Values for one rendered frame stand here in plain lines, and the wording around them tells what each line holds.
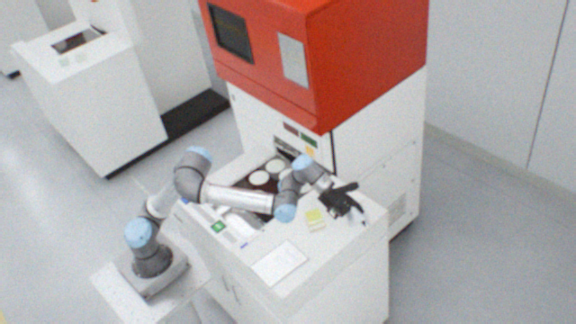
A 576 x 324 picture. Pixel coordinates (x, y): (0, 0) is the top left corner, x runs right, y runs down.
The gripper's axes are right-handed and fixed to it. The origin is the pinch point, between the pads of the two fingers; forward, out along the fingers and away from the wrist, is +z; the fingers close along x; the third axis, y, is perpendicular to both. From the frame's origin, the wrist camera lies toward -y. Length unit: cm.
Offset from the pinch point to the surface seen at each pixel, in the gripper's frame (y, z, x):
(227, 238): 27, -30, -53
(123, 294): 71, -44, -78
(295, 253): 16.7, -6.6, -32.0
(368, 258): -9.5, 21.8, -39.0
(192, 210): 24, -50, -69
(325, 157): -31, -24, -40
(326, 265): 13.5, 5.3, -25.6
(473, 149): -171, 59, -112
